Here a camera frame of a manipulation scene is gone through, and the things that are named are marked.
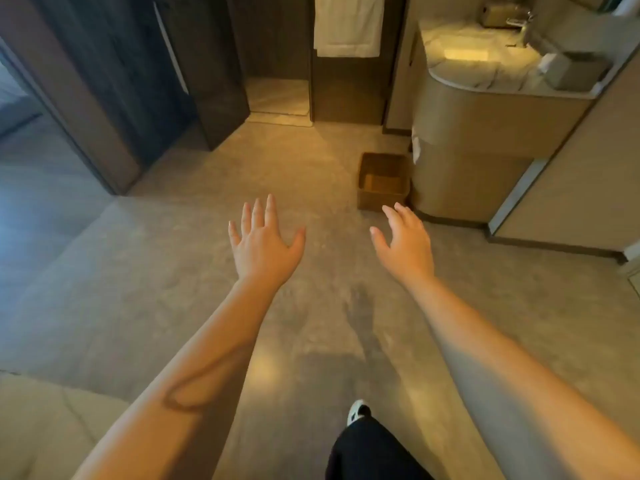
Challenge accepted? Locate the person's left hand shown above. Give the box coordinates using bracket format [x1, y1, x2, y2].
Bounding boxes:
[228, 193, 307, 291]

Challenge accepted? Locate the person's right hand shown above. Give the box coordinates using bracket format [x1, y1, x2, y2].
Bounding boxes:
[369, 202, 437, 286]

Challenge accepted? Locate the brown wicker basket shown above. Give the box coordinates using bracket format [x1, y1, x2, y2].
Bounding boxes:
[357, 152, 413, 213]

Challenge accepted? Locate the person's left forearm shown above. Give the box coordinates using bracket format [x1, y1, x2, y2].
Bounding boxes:
[72, 277, 281, 480]

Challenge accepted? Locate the person's right forearm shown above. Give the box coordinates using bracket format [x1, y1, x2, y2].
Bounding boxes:
[405, 272, 640, 480]

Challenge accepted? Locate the person's white shoe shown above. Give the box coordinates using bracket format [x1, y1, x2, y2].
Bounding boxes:
[346, 399, 373, 429]

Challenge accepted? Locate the beige rounded vanity cabinet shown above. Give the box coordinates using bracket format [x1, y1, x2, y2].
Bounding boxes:
[409, 14, 599, 229]

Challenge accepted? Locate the dark wooden door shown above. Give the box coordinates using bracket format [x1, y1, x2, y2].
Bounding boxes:
[152, 0, 251, 151]

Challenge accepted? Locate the white hanging towel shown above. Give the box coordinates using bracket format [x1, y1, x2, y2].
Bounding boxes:
[313, 0, 385, 59]

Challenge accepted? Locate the grey tissue box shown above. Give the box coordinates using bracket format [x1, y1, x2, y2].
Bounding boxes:
[537, 50, 614, 92]

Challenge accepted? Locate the chrome sink faucet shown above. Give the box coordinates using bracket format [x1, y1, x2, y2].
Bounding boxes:
[505, 10, 535, 49]

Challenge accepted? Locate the brown box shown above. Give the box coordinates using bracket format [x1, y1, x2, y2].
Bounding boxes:
[481, 2, 526, 29]

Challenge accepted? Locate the white marble ledge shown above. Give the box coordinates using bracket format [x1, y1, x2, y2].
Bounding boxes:
[0, 369, 132, 480]

